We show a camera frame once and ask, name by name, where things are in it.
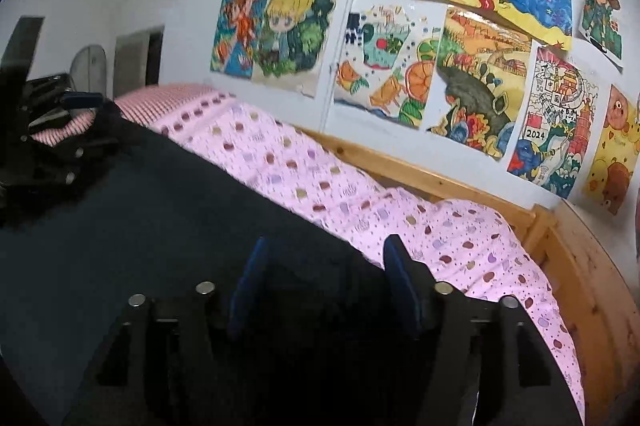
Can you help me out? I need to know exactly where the turtle and oranges drawing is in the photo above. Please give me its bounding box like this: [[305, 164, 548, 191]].
[[331, 0, 447, 130]]

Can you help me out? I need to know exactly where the buildings and animals drawing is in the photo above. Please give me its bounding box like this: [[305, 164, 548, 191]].
[[505, 45, 602, 201]]

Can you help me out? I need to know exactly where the girl on blue drawing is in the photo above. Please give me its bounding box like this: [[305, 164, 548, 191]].
[[209, 0, 271, 80]]

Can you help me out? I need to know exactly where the wooden bed frame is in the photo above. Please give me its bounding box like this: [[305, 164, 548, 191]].
[[295, 125, 640, 426]]

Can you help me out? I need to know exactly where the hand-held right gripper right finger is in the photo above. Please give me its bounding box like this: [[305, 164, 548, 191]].
[[382, 233, 584, 426]]

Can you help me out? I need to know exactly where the grey standing fan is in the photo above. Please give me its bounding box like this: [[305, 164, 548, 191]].
[[69, 44, 109, 95]]

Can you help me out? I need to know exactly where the blond boy drawing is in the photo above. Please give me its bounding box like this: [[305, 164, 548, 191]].
[[249, 0, 339, 100]]

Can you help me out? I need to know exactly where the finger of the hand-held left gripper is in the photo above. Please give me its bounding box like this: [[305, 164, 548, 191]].
[[27, 91, 107, 135], [20, 137, 120, 188]]

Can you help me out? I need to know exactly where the red haired character drawing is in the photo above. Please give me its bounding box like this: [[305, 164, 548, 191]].
[[567, 0, 627, 68]]

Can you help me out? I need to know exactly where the autumn landscape drawing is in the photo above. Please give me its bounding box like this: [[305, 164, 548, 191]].
[[424, 5, 534, 163]]

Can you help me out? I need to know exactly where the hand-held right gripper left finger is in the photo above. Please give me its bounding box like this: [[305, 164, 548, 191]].
[[65, 236, 273, 426]]

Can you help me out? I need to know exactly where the black padded jacket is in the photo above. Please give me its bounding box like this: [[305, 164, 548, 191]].
[[0, 100, 585, 426]]

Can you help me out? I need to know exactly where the pink fruit print quilt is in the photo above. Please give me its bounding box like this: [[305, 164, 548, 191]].
[[30, 82, 587, 419]]

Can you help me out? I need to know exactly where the yellow chick drawing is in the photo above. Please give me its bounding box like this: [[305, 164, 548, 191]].
[[579, 83, 640, 218]]

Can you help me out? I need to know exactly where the grey metal door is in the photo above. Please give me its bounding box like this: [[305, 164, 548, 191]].
[[113, 24, 165, 100]]

